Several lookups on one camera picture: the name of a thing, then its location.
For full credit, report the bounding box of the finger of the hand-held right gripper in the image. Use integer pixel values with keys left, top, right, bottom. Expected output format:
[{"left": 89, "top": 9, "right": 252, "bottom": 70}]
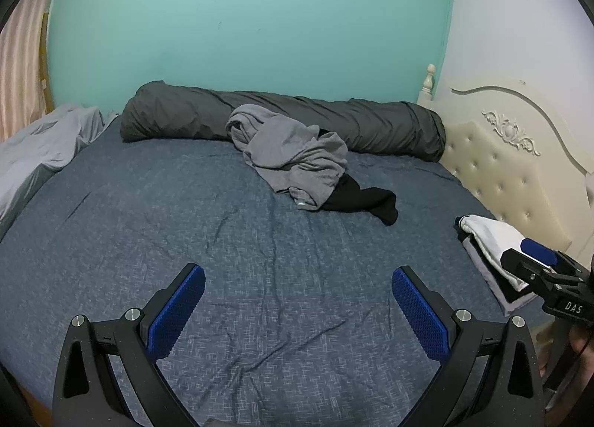
[
  {"left": 520, "top": 237, "right": 586, "bottom": 277},
  {"left": 500, "top": 247, "right": 558, "bottom": 291}
]

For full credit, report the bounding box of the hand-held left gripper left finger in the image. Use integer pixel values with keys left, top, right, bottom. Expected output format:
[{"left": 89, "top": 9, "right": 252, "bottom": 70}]
[{"left": 52, "top": 263, "right": 206, "bottom": 427}]

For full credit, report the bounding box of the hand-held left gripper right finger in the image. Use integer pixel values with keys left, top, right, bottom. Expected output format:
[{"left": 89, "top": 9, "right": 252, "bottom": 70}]
[{"left": 391, "top": 265, "right": 545, "bottom": 427}]

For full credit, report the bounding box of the grey knit sweater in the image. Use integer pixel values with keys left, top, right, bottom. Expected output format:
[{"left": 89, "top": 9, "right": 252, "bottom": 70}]
[{"left": 244, "top": 130, "right": 350, "bottom": 212}]

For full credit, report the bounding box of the pale grey folded garment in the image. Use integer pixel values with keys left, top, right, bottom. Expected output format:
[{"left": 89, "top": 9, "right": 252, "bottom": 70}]
[{"left": 463, "top": 242, "right": 541, "bottom": 316}]

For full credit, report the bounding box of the cream tufted headboard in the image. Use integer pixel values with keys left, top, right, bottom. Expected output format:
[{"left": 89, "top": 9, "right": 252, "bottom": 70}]
[{"left": 436, "top": 79, "right": 594, "bottom": 270}]

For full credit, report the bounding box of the dark grey rolled duvet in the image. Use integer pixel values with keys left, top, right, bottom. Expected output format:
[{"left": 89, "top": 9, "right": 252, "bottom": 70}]
[{"left": 120, "top": 81, "right": 446, "bottom": 163}]

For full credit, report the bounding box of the light grey blanket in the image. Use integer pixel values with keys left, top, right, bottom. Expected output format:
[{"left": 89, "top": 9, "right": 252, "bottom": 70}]
[{"left": 0, "top": 104, "right": 107, "bottom": 228}]

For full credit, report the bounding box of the pink striped curtain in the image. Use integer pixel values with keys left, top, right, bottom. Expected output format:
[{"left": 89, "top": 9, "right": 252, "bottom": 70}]
[{"left": 0, "top": 0, "right": 66, "bottom": 142}]

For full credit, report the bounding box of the cream bed post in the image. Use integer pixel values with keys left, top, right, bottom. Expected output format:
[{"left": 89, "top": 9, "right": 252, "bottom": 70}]
[{"left": 416, "top": 64, "right": 439, "bottom": 108}]

